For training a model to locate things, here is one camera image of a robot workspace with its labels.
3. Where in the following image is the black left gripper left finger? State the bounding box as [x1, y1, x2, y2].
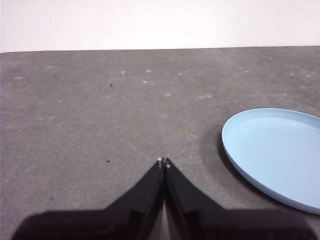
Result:
[9, 156, 166, 240]

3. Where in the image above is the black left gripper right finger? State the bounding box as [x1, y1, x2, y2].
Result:
[164, 157, 319, 240]

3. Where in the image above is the light blue round plate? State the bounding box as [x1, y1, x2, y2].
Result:
[220, 107, 320, 216]

